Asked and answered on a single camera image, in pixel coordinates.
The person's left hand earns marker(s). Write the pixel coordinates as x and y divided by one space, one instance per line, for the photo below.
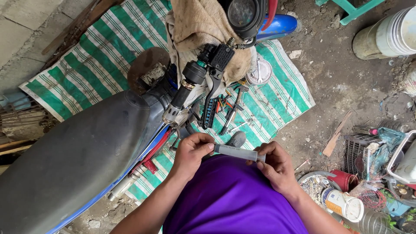
188 156

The person's right hand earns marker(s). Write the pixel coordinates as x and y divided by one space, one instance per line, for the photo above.
278 170

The clear plastic syringe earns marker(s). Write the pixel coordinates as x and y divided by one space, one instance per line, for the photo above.
239 152

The blue motorcycle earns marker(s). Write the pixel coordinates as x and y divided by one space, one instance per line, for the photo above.
156 139

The round pan with debris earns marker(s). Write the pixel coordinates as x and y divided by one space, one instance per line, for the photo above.
313 187

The grey shoe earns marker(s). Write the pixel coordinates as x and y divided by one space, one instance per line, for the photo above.
237 139

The purple shirt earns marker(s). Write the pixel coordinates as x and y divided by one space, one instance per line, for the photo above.
230 198

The long silver wrench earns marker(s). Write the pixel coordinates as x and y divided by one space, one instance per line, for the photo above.
239 126

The black brake lever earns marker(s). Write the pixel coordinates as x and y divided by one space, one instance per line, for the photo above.
211 97

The red plastic cup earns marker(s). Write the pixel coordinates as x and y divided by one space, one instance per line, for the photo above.
344 180

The flat wood scrap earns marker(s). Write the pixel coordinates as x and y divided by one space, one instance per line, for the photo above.
336 135

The white tin can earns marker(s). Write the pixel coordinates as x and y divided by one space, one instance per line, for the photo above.
341 203

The black plastic crate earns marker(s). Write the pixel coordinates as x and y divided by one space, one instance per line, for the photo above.
354 152

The claw hammer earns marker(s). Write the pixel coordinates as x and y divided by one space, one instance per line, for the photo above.
240 94

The round white lid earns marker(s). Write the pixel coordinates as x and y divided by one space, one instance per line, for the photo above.
265 73

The round brown mirror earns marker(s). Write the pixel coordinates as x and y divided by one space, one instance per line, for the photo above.
146 63

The small silver wrench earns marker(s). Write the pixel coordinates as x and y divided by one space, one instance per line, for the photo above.
259 70

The black brake fluid reservoir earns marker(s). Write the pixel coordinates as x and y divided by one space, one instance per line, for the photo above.
221 56

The clear plastic bottle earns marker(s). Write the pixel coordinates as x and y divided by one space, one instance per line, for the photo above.
373 222

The grey motorcycle seat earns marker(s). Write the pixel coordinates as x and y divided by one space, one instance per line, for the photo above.
74 156

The teal plastic bag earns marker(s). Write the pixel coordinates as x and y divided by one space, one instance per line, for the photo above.
390 138

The white rimmed container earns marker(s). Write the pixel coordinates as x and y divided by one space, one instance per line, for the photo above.
404 162

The dirty beige cloth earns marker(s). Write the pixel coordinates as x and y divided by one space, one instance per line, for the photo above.
198 22

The green white striped tarp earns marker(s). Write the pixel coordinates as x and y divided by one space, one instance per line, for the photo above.
104 48

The blue front fender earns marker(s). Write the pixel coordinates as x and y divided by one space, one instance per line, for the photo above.
276 25

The round black speedometer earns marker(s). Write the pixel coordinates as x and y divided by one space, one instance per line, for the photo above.
242 13

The dark wooden plank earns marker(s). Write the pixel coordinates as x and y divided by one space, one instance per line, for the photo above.
74 29

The white plastic bucket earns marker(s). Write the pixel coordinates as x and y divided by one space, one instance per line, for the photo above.
386 34

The green plastic stool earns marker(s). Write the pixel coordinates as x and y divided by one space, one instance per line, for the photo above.
352 9

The black socket rail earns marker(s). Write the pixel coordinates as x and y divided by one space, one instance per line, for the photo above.
210 112

